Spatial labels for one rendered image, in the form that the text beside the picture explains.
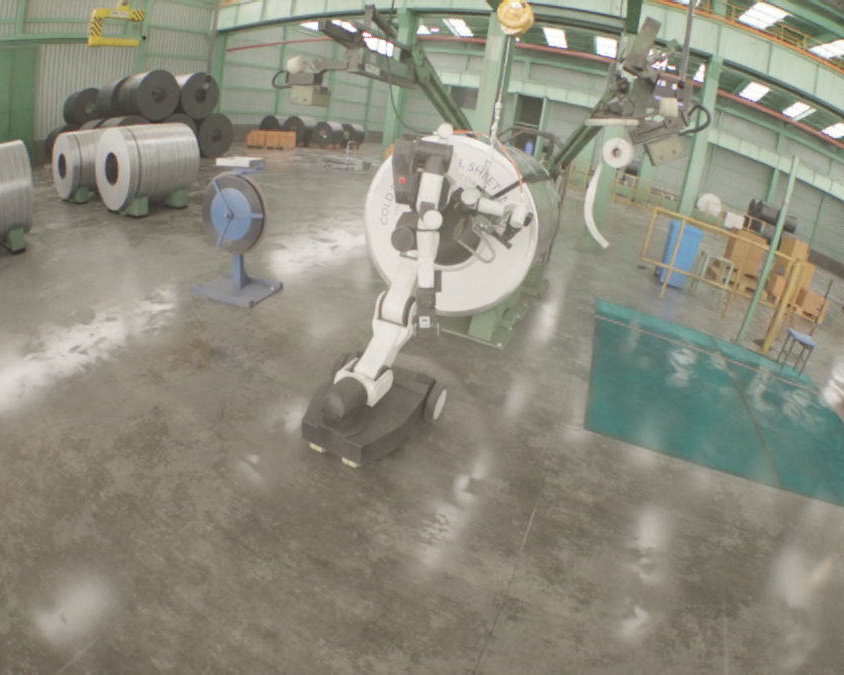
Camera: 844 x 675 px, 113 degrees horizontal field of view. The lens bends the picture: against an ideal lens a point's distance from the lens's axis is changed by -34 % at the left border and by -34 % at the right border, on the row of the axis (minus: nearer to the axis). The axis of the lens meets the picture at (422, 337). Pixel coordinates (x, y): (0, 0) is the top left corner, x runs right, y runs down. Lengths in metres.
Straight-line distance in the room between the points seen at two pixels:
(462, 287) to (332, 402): 1.39
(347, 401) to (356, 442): 0.18
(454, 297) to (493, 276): 0.31
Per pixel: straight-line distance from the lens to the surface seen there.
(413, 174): 1.93
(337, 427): 1.76
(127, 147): 6.44
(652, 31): 2.57
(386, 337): 1.96
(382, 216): 2.93
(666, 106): 2.42
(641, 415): 2.84
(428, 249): 1.81
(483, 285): 2.74
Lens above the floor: 1.34
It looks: 27 degrees down
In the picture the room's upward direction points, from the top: 9 degrees clockwise
